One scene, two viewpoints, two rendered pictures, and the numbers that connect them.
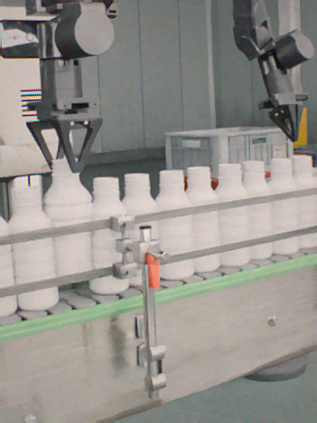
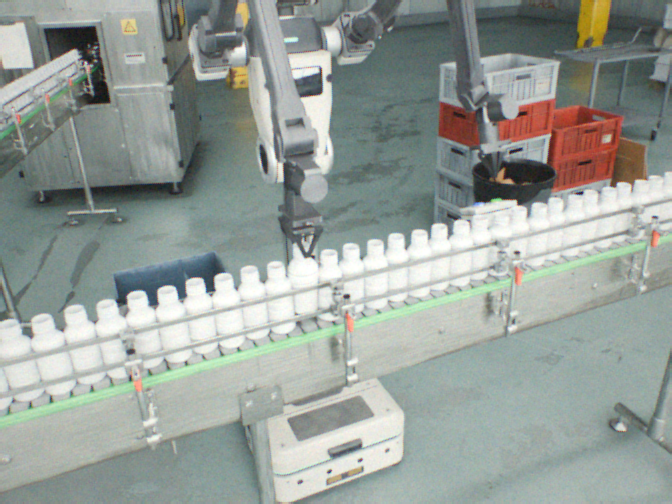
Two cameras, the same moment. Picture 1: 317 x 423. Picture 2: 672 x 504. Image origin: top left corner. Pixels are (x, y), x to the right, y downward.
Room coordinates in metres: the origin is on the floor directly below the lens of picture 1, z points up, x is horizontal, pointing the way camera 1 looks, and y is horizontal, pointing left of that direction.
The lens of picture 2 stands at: (-0.19, -0.20, 1.79)
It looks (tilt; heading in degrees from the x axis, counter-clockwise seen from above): 27 degrees down; 12
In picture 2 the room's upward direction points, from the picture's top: 2 degrees counter-clockwise
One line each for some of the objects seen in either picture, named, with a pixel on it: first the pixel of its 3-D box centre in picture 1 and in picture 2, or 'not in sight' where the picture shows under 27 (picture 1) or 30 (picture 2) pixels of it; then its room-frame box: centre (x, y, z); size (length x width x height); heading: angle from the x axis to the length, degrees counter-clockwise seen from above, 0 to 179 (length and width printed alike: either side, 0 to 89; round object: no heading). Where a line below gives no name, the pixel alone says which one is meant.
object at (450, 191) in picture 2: not in sight; (489, 184); (3.71, -0.40, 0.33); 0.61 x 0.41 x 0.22; 131
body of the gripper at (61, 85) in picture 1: (61, 86); (298, 202); (0.96, 0.12, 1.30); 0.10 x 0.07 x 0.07; 35
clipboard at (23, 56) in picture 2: not in sight; (13, 45); (3.75, 2.93, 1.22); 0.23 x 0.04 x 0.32; 107
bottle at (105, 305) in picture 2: not in sight; (114, 338); (0.72, 0.46, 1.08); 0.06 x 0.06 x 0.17
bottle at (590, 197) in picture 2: not in sight; (586, 220); (1.44, -0.55, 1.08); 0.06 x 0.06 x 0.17
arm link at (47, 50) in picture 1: (60, 42); (297, 175); (0.95, 0.12, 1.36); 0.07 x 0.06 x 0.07; 35
